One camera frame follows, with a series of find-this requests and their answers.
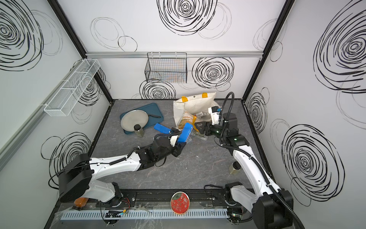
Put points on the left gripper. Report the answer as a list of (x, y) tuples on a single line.
[(178, 149)]

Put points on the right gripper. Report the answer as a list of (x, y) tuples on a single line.
[(205, 125)]

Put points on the blue compass case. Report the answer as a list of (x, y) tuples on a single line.
[(185, 133), (162, 129)]

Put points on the canvas tote bag yellow handles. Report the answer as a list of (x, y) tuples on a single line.
[(198, 106)]

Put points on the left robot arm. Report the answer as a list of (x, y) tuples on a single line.
[(81, 177)]

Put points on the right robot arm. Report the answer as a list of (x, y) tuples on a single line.
[(270, 206)]

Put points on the small jar black lid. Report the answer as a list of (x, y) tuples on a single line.
[(139, 131)]

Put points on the grey round plate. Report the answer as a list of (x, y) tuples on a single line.
[(132, 118)]

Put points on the teal tray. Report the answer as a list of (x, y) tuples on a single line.
[(149, 109)]

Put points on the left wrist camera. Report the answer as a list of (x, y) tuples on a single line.
[(173, 139)]

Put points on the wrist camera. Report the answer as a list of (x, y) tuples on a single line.
[(215, 114), (173, 139)]

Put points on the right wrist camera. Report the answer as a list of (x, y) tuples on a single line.
[(215, 114)]

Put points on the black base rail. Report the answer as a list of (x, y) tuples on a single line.
[(217, 196)]

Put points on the black wire basket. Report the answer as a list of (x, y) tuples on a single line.
[(170, 70)]

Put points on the white slotted cable duct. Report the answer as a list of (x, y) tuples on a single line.
[(144, 214)]

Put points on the aluminium wall rail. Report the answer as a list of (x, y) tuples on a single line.
[(189, 54)]

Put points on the white wire shelf basket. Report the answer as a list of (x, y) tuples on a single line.
[(71, 90)]

